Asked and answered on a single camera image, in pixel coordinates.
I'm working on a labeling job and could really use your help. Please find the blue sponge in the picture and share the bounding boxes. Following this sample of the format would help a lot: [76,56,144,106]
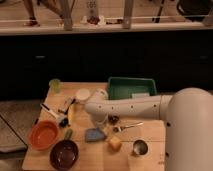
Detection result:
[85,128,106,142]

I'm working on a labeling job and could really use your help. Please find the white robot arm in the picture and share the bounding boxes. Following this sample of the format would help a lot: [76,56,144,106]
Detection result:
[85,88,213,171]

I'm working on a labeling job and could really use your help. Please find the white round container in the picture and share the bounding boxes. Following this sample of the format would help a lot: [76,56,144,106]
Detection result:
[75,88,91,104]

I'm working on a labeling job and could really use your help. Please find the yellow banana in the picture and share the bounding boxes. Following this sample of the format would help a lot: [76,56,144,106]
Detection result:
[68,104,75,126]

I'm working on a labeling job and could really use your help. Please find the black white marker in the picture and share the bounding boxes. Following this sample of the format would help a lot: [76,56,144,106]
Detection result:
[58,97,75,114]

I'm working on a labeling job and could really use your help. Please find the small green object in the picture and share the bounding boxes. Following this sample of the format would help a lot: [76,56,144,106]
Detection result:
[64,129,73,140]

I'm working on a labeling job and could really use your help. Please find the green plastic tray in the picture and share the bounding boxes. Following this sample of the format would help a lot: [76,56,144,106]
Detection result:
[108,77,157,100]

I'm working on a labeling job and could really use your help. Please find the white cloth in tray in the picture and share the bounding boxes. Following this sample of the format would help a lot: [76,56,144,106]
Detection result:
[132,93,150,98]

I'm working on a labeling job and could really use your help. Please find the metal cup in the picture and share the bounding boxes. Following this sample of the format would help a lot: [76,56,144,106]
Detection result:
[133,139,148,156]

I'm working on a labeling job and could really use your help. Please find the dark purple bowl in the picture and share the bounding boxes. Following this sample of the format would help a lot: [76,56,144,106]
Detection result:
[49,140,79,171]

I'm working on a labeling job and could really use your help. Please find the green translucent cup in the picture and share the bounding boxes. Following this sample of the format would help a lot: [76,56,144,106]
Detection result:
[49,79,61,93]

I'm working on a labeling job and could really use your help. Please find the orange bowl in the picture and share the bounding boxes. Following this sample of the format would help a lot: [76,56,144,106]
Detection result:
[28,120,59,150]

